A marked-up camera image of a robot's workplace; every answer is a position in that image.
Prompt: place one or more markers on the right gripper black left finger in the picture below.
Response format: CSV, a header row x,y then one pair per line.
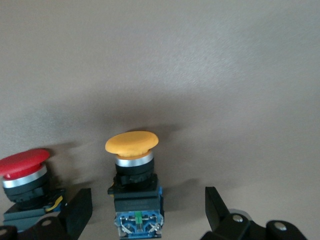
x,y
72,215

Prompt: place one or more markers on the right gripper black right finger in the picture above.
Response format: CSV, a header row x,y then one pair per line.
x,y
220,220

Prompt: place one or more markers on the yellow mushroom push button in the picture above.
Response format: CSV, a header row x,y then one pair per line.
x,y
132,142

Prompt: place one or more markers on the red mushroom push button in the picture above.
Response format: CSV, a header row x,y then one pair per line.
x,y
22,160

